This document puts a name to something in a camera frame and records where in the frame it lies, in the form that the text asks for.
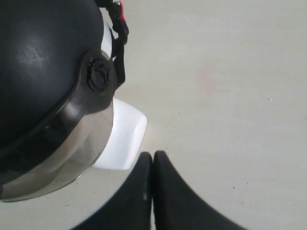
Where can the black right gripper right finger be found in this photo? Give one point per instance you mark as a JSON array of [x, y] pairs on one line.
[[176, 206]]

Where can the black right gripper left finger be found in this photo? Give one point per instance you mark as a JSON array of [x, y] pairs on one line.
[[130, 207]]

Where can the black helmet with tinted visor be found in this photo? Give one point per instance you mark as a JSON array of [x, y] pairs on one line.
[[61, 62]]

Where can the white mannequin head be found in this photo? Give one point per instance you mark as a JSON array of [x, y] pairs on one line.
[[129, 126]]

